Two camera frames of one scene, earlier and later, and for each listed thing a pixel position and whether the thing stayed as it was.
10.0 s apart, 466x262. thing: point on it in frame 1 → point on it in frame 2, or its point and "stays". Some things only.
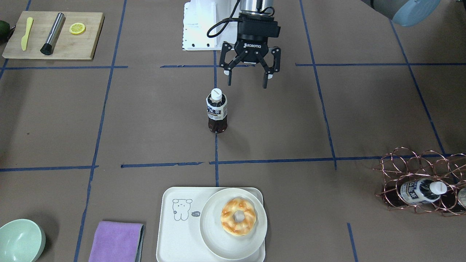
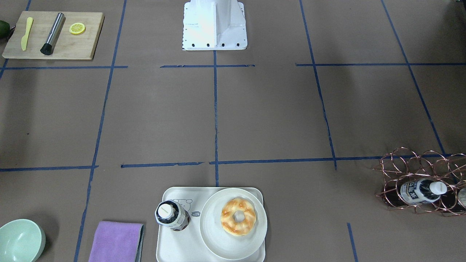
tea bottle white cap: x=216 y=94 → x=170 y=214
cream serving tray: x=179 y=238 stays
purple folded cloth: x=117 y=242 stays
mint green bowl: x=21 y=240 stays
